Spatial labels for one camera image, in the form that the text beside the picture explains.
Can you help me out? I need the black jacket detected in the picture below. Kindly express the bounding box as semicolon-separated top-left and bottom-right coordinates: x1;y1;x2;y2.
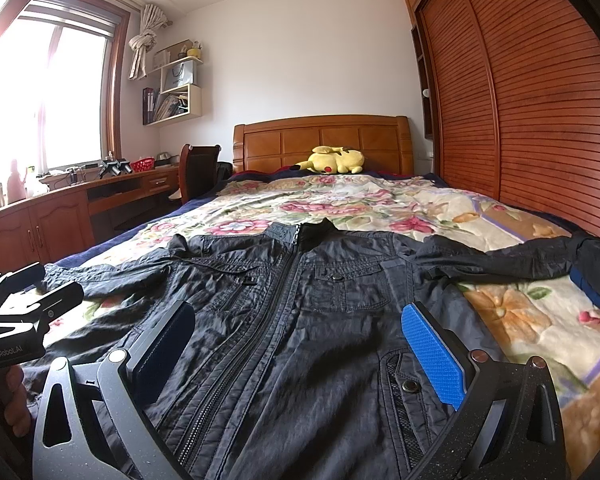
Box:
24;220;600;479

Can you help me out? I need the person's left hand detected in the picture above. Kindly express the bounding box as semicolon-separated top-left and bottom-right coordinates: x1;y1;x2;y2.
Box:
4;365;32;438

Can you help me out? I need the navy blue blanket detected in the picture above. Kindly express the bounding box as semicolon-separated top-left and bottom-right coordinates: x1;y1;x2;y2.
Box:
54;169;261;271

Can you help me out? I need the wooden desk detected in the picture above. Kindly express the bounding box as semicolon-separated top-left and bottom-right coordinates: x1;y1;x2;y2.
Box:
0;166;178;272

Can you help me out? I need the floral quilt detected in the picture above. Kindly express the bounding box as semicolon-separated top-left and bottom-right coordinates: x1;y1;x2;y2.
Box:
62;172;600;476

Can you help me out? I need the black device on desk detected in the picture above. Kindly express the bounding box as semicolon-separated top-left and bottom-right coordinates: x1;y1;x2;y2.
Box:
98;159;133;179

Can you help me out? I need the red basket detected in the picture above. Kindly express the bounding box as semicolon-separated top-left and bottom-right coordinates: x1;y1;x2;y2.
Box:
130;157;155;172

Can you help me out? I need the dark wooden chair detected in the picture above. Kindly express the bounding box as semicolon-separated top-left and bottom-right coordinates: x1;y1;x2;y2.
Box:
178;144;221;204

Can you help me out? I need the wooden headboard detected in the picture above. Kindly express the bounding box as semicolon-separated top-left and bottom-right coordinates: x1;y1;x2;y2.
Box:
233;115;415;177

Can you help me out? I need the tied beige curtain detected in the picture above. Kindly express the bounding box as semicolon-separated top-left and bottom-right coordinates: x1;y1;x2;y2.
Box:
129;3;172;80

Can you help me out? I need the yellow Pikachu plush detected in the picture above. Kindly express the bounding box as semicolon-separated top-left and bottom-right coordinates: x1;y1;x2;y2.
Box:
291;146;365;174

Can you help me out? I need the wooden louvered wardrobe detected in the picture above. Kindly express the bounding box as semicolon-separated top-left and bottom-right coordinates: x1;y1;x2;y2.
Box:
405;0;600;236

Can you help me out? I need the window with wooden frame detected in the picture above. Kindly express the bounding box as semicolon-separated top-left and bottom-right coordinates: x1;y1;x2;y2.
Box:
0;0;131;182

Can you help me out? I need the white wall shelf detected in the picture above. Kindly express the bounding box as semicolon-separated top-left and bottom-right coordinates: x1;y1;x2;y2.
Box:
142;40;202;126

